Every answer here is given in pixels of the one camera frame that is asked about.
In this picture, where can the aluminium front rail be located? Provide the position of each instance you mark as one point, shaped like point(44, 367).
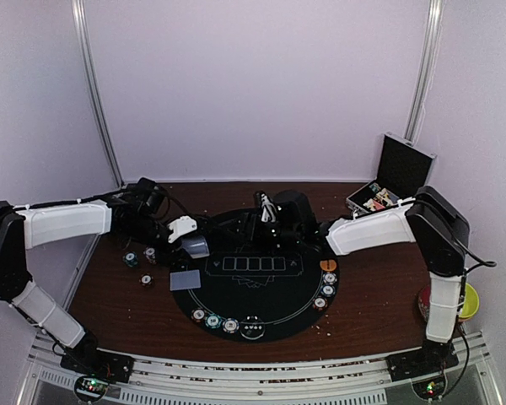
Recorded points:
point(358, 380)

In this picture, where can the green 50 poker chip stack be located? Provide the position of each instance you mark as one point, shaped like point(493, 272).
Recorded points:
point(130, 259)

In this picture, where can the aluminium left corner post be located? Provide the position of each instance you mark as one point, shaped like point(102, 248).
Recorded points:
point(82, 30)

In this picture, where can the black round poker mat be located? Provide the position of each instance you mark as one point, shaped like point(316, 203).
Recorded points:
point(239, 280)

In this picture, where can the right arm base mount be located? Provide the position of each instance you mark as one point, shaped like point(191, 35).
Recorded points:
point(417, 363)

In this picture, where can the red patterned bowl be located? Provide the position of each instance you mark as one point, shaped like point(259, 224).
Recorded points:
point(423, 301)

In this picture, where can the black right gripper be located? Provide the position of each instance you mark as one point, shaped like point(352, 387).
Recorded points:
point(251, 220)

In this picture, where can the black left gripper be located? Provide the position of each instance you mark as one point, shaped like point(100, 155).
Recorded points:
point(169, 255)

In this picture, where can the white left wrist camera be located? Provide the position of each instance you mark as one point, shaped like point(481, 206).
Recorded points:
point(180, 227)

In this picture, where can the red poker chip stack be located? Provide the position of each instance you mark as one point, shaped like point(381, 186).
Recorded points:
point(146, 280)

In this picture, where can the orange round dealer button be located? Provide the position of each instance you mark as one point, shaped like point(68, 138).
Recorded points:
point(328, 265)

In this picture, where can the yellow-green plastic bowl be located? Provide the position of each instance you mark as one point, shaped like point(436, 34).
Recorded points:
point(471, 303)

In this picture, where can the blue-backed playing card deck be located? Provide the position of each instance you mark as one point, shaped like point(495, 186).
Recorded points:
point(195, 246)

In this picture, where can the aluminium corner post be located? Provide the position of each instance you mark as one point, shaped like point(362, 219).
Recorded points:
point(425, 71)
point(82, 30)

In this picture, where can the aluminium right corner post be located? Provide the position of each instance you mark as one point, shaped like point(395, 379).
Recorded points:
point(425, 71)

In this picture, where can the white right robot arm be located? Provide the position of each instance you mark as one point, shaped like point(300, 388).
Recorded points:
point(427, 219)

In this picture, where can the red-white poker chip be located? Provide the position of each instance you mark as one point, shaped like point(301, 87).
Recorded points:
point(198, 315)
point(320, 303)

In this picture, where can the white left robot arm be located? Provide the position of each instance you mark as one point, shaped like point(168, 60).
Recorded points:
point(24, 227)

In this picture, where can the aluminium poker chip case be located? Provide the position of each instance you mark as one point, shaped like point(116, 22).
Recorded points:
point(402, 170)

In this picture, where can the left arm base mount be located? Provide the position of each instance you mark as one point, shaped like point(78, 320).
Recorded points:
point(106, 366)

